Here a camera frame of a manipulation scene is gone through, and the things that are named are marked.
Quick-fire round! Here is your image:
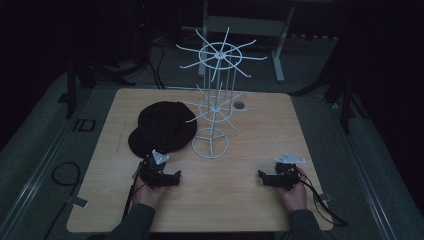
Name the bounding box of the black floor cable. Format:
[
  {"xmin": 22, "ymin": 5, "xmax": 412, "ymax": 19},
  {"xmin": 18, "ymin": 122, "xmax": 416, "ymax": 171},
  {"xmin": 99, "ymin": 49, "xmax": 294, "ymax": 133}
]
[{"xmin": 43, "ymin": 161, "xmax": 82, "ymax": 240}]

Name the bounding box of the person's left hand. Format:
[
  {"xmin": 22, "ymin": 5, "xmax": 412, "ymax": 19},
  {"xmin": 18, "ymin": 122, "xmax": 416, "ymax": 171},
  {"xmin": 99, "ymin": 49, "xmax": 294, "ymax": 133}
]
[{"xmin": 131, "ymin": 168, "xmax": 169, "ymax": 210}]

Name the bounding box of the black cap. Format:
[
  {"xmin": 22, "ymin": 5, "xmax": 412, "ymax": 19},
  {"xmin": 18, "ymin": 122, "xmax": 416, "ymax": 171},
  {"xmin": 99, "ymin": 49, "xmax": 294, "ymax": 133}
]
[{"xmin": 127, "ymin": 101, "xmax": 198, "ymax": 159}]

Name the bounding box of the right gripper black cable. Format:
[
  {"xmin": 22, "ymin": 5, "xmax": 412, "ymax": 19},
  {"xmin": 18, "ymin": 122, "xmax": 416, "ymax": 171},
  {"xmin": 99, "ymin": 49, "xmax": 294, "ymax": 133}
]
[{"xmin": 293, "ymin": 168, "xmax": 349, "ymax": 228}]

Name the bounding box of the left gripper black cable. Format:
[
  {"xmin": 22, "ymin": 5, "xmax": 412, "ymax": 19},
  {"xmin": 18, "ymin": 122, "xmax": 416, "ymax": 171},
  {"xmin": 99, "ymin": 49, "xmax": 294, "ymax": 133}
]
[{"xmin": 121, "ymin": 178, "xmax": 148, "ymax": 221}]

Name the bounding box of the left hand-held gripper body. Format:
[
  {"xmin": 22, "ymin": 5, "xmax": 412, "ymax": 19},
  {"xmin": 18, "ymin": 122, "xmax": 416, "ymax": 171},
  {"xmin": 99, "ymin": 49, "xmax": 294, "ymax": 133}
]
[{"xmin": 137, "ymin": 149, "xmax": 170, "ymax": 190}]

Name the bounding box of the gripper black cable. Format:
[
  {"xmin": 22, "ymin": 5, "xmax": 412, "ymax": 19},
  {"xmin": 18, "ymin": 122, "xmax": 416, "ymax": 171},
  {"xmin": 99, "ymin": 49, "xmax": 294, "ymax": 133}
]
[
  {"xmin": 121, "ymin": 178, "xmax": 148, "ymax": 221},
  {"xmin": 293, "ymin": 168, "xmax": 349, "ymax": 228}
]

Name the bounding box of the black tripod stand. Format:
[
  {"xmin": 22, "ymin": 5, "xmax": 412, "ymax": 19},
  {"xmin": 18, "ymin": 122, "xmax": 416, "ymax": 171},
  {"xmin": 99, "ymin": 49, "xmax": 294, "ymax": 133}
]
[{"xmin": 64, "ymin": 49, "xmax": 136, "ymax": 120}]

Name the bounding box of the white metal desk frame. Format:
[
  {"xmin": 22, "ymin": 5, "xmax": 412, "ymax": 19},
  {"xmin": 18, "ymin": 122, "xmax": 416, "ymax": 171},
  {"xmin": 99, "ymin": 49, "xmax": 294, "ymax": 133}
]
[{"xmin": 197, "ymin": 0, "xmax": 296, "ymax": 84}]

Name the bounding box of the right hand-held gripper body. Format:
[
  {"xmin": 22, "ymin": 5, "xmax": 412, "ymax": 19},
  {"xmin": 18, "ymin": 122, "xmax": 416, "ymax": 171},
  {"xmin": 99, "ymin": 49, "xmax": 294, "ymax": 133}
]
[{"xmin": 266, "ymin": 152, "xmax": 306, "ymax": 192}]

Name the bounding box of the person's right hand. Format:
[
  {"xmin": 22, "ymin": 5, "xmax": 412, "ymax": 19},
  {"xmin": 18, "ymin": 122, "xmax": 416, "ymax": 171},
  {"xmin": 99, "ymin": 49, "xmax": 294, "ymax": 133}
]
[{"xmin": 276, "ymin": 166, "xmax": 308, "ymax": 213}]

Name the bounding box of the grey tape strip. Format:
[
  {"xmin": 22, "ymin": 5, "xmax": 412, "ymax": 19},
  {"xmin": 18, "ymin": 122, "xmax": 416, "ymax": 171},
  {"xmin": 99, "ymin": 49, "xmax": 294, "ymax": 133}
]
[{"xmin": 66, "ymin": 195, "xmax": 89, "ymax": 208}]

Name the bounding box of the black cables bundle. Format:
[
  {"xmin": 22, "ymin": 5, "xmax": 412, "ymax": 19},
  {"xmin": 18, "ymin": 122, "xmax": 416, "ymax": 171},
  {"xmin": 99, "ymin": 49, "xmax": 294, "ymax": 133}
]
[{"xmin": 143, "ymin": 39, "xmax": 167, "ymax": 90}]

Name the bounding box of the white wire hat rack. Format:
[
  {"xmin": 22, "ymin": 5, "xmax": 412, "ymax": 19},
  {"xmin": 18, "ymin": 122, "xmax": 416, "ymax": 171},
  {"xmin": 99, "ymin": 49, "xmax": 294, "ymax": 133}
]
[{"xmin": 175, "ymin": 26, "xmax": 269, "ymax": 160}]

